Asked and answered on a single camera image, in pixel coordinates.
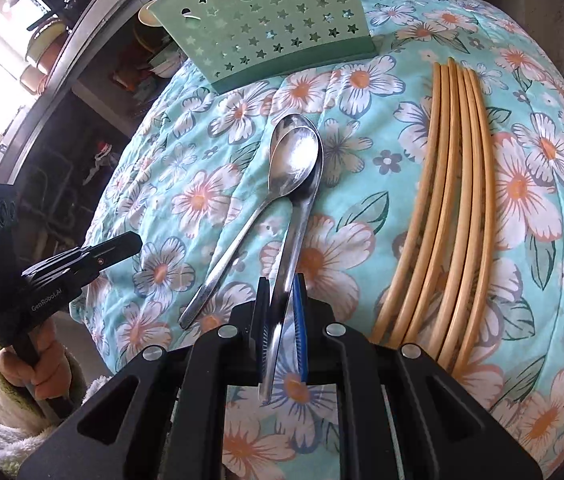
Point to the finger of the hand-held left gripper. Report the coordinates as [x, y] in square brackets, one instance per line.
[112, 250]

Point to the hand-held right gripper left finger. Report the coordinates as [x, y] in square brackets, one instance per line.
[263, 325]

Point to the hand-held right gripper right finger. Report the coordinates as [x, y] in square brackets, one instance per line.
[302, 332]

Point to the row of bamboo chopsticks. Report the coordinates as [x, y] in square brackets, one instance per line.
[456, 185]

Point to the mint green utensil holder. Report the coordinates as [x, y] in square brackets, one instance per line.
[292, 67]

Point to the person's left hand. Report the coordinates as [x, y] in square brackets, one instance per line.
[49, 360]

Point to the floral turquoise blanket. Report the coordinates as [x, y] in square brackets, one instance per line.
[361, 240]

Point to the concrete kitchen counter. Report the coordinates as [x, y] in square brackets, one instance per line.
[62, 90]

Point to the green orange enamel basin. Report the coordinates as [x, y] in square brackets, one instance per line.
[47, 42]

